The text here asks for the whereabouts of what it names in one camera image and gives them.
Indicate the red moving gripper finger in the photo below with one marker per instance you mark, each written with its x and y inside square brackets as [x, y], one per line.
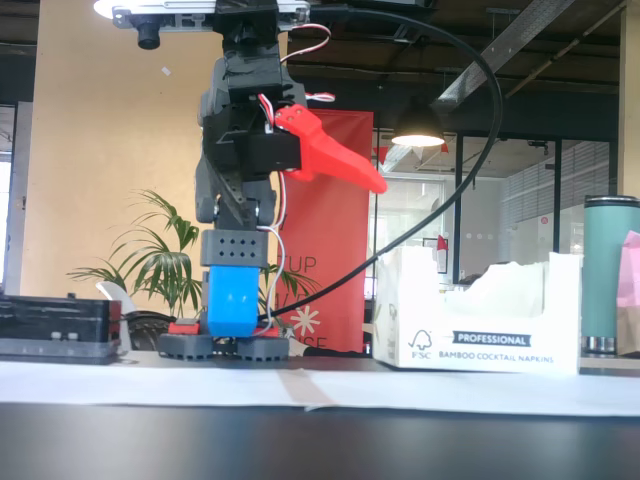
[330, 152]

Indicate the white paper sheet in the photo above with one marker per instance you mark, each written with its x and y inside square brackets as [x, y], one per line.
[150, 385]

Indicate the dark plant pot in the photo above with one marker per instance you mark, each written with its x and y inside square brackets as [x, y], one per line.
[147, 330]

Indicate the round white ceiling lamp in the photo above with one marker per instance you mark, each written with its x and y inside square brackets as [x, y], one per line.
[102, 7]

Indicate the black pendant lamp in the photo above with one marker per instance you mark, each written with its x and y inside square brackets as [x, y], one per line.
[417, 132]

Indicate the teal thermos flask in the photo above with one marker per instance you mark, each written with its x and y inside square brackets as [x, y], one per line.
[607, 260]

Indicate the white curved chair back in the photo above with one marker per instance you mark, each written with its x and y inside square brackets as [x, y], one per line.
[114, 295]

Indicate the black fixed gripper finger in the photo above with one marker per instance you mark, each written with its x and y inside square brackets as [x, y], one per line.
[232, 192]

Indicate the small red white sign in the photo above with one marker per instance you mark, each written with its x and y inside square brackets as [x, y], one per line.
[442, 250]

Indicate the white cardboard napkin box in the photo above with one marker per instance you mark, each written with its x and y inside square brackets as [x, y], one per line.
[500, 357]

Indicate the red standing banner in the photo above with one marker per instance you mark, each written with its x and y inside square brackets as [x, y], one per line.
[330, 225]

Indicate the black electronics case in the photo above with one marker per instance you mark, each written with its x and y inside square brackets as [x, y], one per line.
[55, 320]

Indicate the green palm plant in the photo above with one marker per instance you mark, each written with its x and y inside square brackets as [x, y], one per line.
[165, 260]

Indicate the pink paper bag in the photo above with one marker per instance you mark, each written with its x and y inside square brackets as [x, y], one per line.
[631, 275]

